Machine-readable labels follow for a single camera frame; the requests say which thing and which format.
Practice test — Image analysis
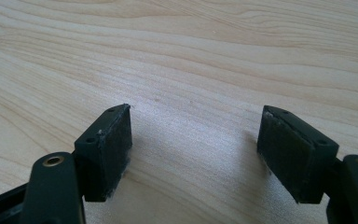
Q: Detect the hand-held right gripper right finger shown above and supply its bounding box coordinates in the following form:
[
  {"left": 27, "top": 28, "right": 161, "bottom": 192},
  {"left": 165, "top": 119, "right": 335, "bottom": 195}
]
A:
[{"left": 255, "top": 105, "right": 339, "bottom": 204}]

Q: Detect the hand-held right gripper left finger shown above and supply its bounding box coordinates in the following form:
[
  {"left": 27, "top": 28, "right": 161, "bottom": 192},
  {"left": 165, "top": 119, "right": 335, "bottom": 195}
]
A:
[{"left": 74, "top": 103, "right": 133, "bottom": 203}]

